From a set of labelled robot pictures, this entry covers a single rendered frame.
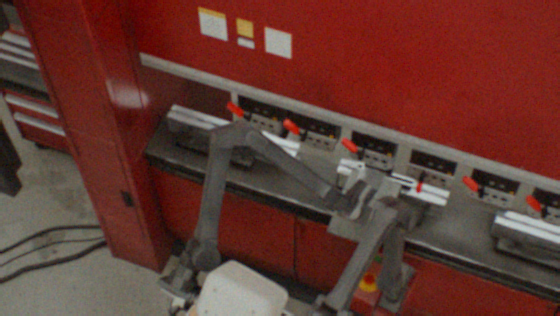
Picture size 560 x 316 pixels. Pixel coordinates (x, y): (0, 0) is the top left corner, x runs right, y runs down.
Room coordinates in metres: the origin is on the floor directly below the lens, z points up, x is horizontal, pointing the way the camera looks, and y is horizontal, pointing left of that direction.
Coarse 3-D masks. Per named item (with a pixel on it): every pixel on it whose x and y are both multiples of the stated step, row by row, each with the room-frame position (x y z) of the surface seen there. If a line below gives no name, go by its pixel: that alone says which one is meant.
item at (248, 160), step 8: (184, 136) 1.78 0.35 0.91; (192, 136) 1.78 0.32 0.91; (176, 144) 1.76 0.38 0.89; (184, 144) 1.75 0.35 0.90; (192, 144) 1.75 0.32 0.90; (200, 144) 1.75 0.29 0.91; (208, 144) 1.75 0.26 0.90; (200, 152) 1.72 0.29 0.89; (208, 152) 1.71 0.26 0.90; (232, 152) 1.71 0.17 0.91; (232, 160) 1.68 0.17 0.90; (240, 160) 1.67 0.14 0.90; (248, 160) 1.67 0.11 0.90; (248, 168) 1.65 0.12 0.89
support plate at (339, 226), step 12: (348, 180) 1.53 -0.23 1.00; (384, 180) 1.52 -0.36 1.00; (384, 192) 1.48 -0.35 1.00; (396, 192) 1.47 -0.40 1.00; (372, 204) 1.43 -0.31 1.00; (336, 216) 1.39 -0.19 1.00; (336, 228) 1.34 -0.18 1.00; (348, 228) 1.34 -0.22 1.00; (360, 228) 1.34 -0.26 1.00; (360, 240) 1.29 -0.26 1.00
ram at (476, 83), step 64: (128, 0) 1.84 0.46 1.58; (192, 0) 1.75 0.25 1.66; (256, 0) 1.68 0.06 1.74; (320, 0) 1.60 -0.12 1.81; (384, 0) 1.54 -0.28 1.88; (448, 0) 1.48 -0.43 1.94; (512, 0) 1.42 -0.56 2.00; (192, 64) 1.77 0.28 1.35; (256, 64) 1.68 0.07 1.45; (320, 64) 1.60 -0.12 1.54; (384, 64) 1.53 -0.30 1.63; (448, 64) 1.46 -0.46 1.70; (512, 64) 1.40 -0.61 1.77; (448, 128) 1.45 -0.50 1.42; (512, 128) 1.38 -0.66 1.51
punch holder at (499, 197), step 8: (472, 176) 1.40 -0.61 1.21; (480, 176) 1.39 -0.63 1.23; (488, 176) 1.39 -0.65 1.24; (496, 176) 1.38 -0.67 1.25; (480, 184) 1.39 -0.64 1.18; (488, 184) 1.38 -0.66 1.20; (496, 184) 1.37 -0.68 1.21; (504, 184) 1.37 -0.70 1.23; (512, 184) 1.36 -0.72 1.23; (472, 192) 1.39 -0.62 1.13; (488, 192) 1.38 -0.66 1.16; (496, 192) 1.37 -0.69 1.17; (504, 192) 1.36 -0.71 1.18; (480, 200) 1.38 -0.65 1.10; (488, 200) 1.37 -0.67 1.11; (496, 200) 1.36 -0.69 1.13; (504, 200) 1.36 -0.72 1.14; (512, 200) 1.35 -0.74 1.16
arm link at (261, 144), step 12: (252, 132) 1.37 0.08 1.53; (252, 144) 1.34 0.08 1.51; (264, 144) 1.35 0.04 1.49; (276, 144) 1.38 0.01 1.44; (264, 156) 1.35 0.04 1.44; (276, 156) 1.35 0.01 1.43; (288, 156) 1.36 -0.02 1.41; (288, 168) 1.34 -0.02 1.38; (300, 168) 1.35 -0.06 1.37; (300, 180) 1.32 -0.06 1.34; (312, 180) 1.33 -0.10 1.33; (324, 180) 1.34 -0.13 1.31; (312, 192) 1.31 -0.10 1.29; (324, 192) 1.31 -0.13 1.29; (336, 192) 1.32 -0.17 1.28
